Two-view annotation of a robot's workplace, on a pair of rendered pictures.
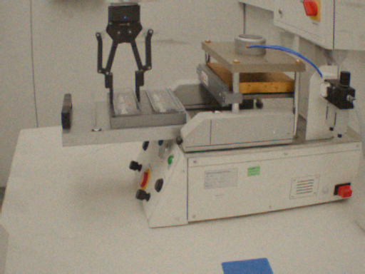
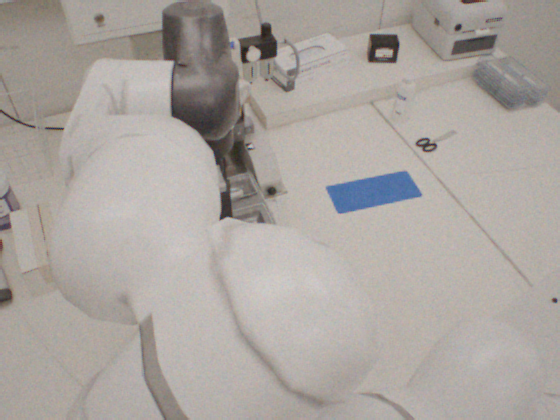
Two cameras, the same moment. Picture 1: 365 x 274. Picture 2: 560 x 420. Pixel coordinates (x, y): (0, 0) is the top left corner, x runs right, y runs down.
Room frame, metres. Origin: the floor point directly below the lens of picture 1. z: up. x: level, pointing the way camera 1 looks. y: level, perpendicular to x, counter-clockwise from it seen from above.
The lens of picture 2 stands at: (1.06, 0.75, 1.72)
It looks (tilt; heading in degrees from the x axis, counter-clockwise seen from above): 47 degrees down; 260
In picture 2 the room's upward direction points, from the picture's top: straight up
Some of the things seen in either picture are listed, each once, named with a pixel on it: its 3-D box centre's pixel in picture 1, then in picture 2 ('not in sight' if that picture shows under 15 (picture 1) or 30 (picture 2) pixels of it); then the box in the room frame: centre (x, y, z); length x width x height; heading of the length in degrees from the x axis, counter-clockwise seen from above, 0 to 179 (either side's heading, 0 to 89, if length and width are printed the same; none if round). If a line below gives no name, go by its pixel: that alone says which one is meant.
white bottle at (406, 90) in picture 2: not in sight; (404, 98); (0.50, -0.41, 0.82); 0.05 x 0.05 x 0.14
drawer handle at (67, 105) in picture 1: (66, 109); not in sight; (1.03, 0.27, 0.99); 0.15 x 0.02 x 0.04; 11
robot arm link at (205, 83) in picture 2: not in sight; (198, 71); (1.06, 0.18, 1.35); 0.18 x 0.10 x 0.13; 81
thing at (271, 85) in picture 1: (250, 68); not in sight; (1.11, -0.16, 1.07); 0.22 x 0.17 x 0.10; 11
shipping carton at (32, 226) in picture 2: not in sight; (49, 245); (1.43, -0.05, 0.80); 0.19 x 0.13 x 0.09; 103
